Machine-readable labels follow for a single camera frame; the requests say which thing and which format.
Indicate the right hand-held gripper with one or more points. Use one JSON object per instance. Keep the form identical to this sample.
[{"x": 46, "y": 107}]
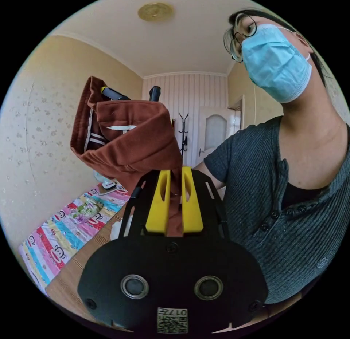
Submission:
[{"x": 117, "y": 95}]

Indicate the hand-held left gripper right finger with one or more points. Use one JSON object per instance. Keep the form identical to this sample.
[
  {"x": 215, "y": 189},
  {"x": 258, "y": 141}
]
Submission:
[{"x": 192, "y": 210}]

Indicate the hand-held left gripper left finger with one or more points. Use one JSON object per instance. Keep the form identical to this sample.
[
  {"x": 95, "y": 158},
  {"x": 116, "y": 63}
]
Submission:
[{"x": 158, "y": 208}]

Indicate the brown pants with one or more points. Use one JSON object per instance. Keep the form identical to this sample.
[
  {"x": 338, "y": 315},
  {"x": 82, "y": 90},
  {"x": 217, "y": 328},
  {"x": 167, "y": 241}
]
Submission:
[{"x": 136, "y": 137}]

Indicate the floral cloth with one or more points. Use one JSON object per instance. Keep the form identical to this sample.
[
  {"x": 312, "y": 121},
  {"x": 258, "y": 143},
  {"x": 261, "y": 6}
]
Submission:
[{"x": 84, "y": 209}]

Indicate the white door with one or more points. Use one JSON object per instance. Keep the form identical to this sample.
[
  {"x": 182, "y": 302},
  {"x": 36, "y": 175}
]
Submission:
[{"x": 216, "y": 137}]

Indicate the black coat rack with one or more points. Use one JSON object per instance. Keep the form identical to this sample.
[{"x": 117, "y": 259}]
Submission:
[{"x": 183, "y": 131}]

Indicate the round golden ceiling lamp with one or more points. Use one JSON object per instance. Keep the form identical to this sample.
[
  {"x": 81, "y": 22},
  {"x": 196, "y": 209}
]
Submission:
[{"x": 156, "y": 11}]

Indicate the person's body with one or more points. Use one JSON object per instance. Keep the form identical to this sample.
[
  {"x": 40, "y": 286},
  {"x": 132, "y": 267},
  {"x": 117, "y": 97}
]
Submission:
[{"x": 287, "y": 197}]

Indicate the bed with colourful printed sheet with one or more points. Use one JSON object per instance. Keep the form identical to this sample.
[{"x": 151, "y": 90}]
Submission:
[{"x": 54, "y": 243}]

